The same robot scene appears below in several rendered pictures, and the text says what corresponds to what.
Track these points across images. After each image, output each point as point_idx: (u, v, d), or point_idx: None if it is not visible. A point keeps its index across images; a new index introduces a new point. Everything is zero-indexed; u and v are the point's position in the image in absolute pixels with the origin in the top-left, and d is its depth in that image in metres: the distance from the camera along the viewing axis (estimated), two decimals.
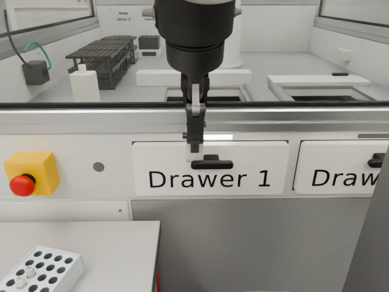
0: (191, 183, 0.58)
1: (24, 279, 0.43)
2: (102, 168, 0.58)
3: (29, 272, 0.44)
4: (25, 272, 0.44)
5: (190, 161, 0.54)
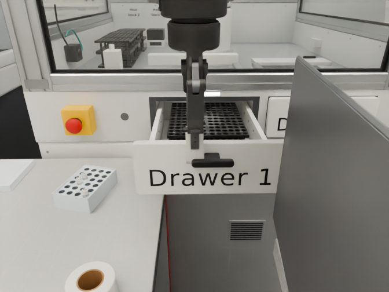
0: (192, 182, 0.58)
1: (81, 178, 0.67)
2: (127, 117, 0.82)
3: (84, 175, 0.68)
4: (81, 175, 0.68)
5: (190, 163, 0.53)
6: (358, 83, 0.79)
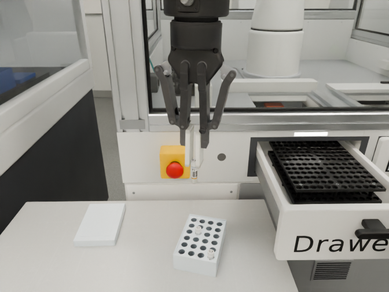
0: (340, 248, 0.52)
1: None
2: (224, 158, 0.76)
3: (199, 230, 0.62)
4: (196, 230, 0.62)
5: (200, 165, 0.53)
6: None
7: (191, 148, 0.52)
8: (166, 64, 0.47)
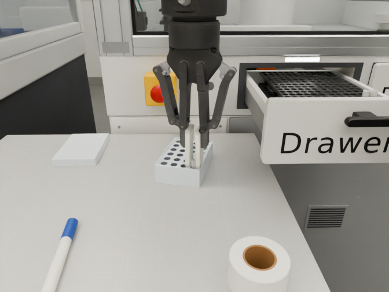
0: (330, 148, 0.49)
1: (377, 92, 0.56)
2: (212, 87, 0.73)
3: (365, 91, 0.56)
4: (362, 91, 0.56)
5: (201, 165, 0.53)
6: None
7: (191, 148, 0.52)
8: (165, 65, 0.47)
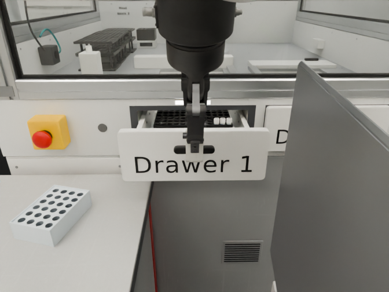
0: (176, 169, 0.60)
1: (230, 120, 0.67)
2: (105, 129, 0.72)
3: (220, 119, 0.67)
4: (220, 119, 0.68)
5: (190, 161, 0.54)
6: (368, 90, 0.69)
7: None
8: None
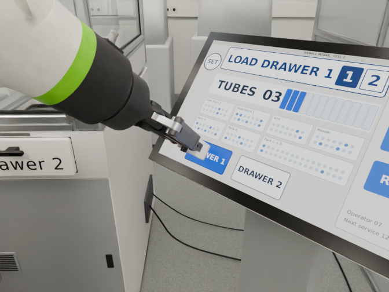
0: None
1: None
2: None
3: None
4: None
5: None
6: (45, 124, 0.80)
7: None
8: (167, 119, 0.39)
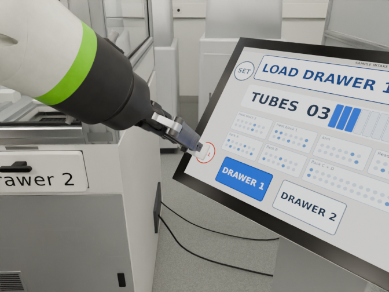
0: None
1: None
2: None
3: None
4: None
5: None
6: (55, 137, 0.73)
7: None
8: (167, 119, 0.39)
